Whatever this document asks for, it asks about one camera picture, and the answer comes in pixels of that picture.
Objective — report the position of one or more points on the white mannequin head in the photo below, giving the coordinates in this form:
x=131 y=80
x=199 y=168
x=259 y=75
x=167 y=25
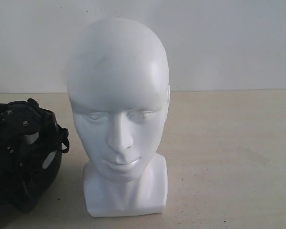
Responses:
x=117 y=79

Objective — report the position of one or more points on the black helmet with dark visor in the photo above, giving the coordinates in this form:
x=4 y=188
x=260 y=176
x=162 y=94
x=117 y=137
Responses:
x=31 y=147

